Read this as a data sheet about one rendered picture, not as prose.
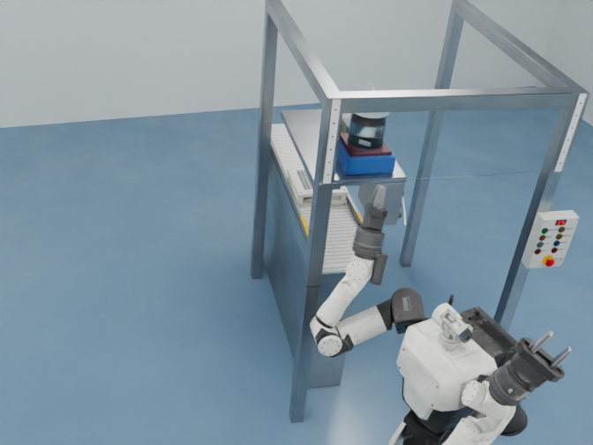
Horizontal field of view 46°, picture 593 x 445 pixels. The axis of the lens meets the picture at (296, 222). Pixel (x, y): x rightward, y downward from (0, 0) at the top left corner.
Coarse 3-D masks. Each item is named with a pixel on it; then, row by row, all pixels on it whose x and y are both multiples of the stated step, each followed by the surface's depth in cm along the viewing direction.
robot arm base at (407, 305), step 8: (400, 288) 223; (408, 288) 222; (392, 296) 222; (400, 296) 221; (408, 296) 221; (416, 296) 220; (392, 304) 221; (400, 304) 220; (408, 304) 220; (416, 304) 219; (400, 312) 219; (408, 312) 218; (416, 312) 218; (400, 320) 218; (408, 320) 218; (416, 320) 217; (400, 328) 222
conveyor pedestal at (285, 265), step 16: (272, 176) 397; (272, 192) 400; (272, 208) 403; (272, 224) 406; (288, 224) 365; (272, 240) 409; (288, 240) 367; (272, 256) 412; (288, 256) 369; (272, 272) 415; (288, 272) 372; (272, 288) 418; (288, 288) 374; (320, 288) 318; (288, 304) 377; (320, 304) 324; (352, 304) 329; (288, 320) 379; (288, 336) 382; (320, 368) 349; (336, 368) 352; (320, 384) 356; (336, 384) 359
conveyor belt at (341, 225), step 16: (272, 128) 397; (288, 144) 383; (288, 160) 369; (304, 208) 331; (336, 208) 333; (336, 224) 322; (352, 224) 323; (336, 240) 312; (352, 240) 313; (336, 256) 302; (352, 256) 303; (336, 272) 298
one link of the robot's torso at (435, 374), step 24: (480, 312) 220; (408, 336) 212; (432, 336) 209; (480, 336) 211; (504, 336) 212; (408, 360) 211; (432, 360) 203; (456, 360) 201; (480, 360) 202; (504, 360) 208; (408, 384) 216; (432, 384) 202; (456, 384) 197; (432, 408) 206; (456, 408) 201
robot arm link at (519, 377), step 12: (516, 348) 164; (528, 348) 162; (540, 348) 165; (516, 360) 164; (528, 360) 162; (540, 360) 161; (504, 372) 166; (516, 372) 165; (528, 372) 163; (540, 372) 162; (552, 372) 160; (564, 372) 163; (504, 384) 166; (516, 384) 164; (528, 384) 165; (540, 384) 163; (516, 396) 166; (528, 396) 166
